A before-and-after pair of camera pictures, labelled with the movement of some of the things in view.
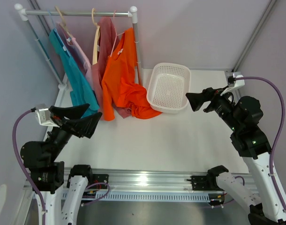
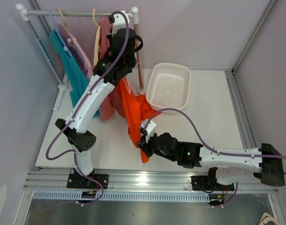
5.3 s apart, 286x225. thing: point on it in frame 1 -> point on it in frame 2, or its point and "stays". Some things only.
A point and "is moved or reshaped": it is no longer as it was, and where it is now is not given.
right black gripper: (196, 100) -> (145, 146)
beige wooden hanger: (94, 56) stays
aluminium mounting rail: (150, 180) stays
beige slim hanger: (64, 26) stays
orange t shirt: (119, 80) is moved or reshaped
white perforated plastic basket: (169, 84) stays
